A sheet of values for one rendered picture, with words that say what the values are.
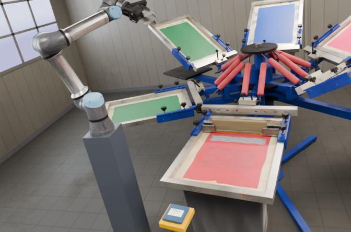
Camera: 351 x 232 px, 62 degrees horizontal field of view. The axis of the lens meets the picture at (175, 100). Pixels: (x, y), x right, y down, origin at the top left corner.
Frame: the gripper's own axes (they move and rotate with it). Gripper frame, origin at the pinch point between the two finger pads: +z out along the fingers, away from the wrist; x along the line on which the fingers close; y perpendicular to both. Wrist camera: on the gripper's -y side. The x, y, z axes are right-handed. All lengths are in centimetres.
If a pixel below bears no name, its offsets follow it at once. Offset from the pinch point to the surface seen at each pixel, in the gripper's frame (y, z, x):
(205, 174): 58, 69, -33
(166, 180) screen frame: 71, 52, -34
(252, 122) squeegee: 11, 81, -32
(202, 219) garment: 72, 80, -57
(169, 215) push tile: 90, 62, -23
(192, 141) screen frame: 34, 54, -49
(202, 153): 41, 63, -45
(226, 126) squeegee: 15, 69, -44
